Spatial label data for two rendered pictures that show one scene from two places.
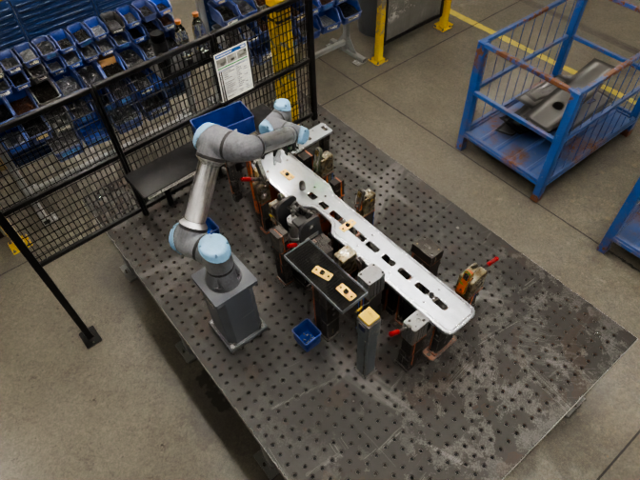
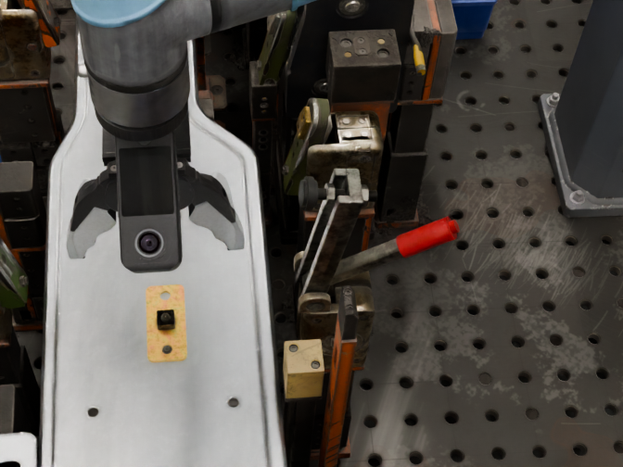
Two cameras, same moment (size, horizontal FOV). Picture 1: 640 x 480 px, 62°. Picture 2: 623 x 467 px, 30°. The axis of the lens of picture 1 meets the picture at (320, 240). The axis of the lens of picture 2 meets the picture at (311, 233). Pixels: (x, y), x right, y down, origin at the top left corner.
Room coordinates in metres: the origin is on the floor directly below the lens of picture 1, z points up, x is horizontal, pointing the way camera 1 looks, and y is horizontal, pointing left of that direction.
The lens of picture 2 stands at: (2.43, 0.53, 1.99)
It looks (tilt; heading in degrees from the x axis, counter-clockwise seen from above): 56 degrees down; 208
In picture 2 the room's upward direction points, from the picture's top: 5 degrees clockwise
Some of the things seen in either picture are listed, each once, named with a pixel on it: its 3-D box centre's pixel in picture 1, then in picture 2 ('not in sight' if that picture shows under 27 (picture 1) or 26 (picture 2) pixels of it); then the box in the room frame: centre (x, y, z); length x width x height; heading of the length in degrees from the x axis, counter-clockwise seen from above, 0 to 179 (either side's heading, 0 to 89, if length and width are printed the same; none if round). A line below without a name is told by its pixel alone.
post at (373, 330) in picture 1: (367, 345); not in sight; (1.05, -0.17, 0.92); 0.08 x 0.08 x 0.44; 38
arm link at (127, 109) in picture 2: not in sight; (134, 77); (1.99, 0.13, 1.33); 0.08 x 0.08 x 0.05
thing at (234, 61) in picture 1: (233, 71); not in sight; (2.51, 0.41, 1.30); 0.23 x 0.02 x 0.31; 128
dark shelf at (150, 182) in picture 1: (209, 149); not in sight; (2.23, 0.57, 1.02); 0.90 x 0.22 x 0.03; 128
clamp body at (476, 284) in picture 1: (466, 295); not in sight; (1.29, -0.64, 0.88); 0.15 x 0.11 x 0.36; 128
